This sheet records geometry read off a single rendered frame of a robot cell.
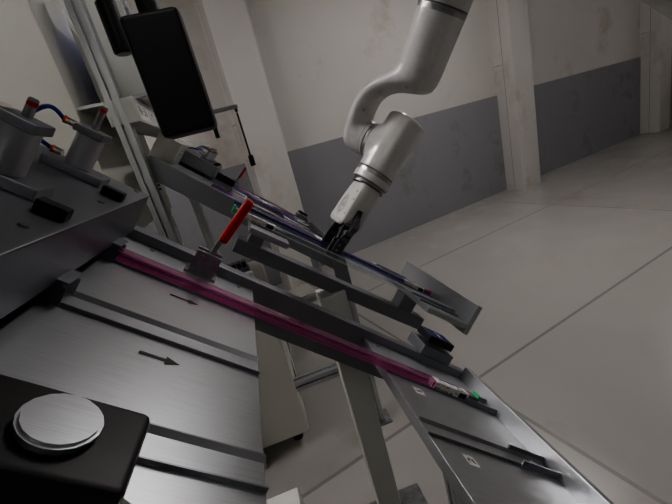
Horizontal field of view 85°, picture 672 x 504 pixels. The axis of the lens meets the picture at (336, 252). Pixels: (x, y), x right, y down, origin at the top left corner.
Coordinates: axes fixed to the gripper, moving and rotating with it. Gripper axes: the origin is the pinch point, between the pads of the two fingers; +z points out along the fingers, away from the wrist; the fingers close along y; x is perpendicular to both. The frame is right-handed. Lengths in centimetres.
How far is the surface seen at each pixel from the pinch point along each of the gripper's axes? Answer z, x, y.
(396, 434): 54, 74, -35
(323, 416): 72, 57, -59
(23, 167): 1, -36, 49
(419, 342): 4.0, 12.0, 28.2
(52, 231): 3, -32, 53
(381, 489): 50, 47, 3
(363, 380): 24.1, 23.7, 3.0
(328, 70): -111, 0, -267
